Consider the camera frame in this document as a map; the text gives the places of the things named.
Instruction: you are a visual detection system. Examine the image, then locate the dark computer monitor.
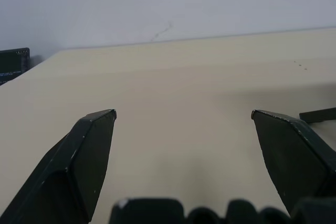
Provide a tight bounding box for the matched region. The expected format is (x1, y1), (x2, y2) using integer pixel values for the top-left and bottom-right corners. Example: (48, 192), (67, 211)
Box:
(0, 47), (30, 87)

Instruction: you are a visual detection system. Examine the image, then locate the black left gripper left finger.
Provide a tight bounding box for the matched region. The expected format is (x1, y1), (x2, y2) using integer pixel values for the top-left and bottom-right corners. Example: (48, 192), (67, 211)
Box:
(0, 109), (118, 224)

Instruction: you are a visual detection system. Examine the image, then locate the black whiteboard stand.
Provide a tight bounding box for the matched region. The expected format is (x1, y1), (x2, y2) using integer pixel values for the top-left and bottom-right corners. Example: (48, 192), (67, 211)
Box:
(299, 108), (336, 124)

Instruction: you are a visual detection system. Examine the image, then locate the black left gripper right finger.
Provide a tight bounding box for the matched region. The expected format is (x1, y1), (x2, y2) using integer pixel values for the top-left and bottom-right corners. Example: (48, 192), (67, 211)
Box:
(251, 109), (336, 218)

